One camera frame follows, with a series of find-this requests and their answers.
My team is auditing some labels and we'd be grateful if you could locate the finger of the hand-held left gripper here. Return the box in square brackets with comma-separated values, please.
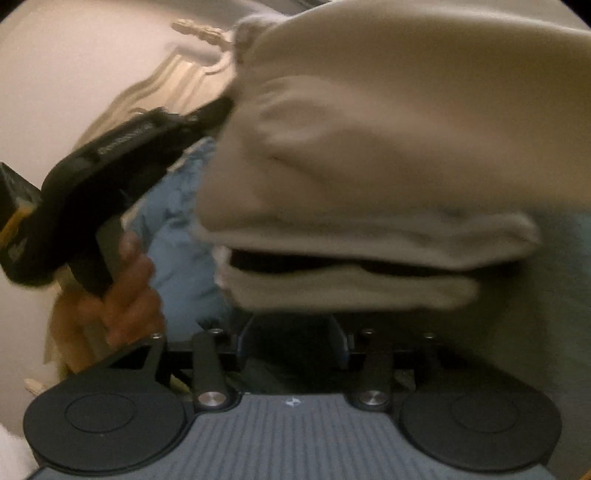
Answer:
[185, 96, 235, 136]

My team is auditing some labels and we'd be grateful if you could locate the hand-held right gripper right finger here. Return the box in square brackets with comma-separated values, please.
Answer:
[332, 318, 462, 411]

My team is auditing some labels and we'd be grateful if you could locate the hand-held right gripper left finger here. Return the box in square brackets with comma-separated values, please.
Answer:
[110, 318, 252, 412]

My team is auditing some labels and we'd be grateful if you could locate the beige zip jacket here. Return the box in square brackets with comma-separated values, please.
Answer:
[193, 0, 591, 315]

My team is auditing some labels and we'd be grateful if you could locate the person's left hand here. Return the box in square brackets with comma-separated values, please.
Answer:
[78, 230, 166, 352]

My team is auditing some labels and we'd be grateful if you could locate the carved cream headboard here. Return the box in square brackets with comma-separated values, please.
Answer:
[91, 17, 237, 140]

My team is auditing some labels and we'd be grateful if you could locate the teal pillow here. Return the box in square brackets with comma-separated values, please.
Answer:
[124, 137, 237, 334]

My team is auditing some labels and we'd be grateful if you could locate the grey fleece bed blanket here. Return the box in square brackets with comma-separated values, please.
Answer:
[231, 203, 591, 416]

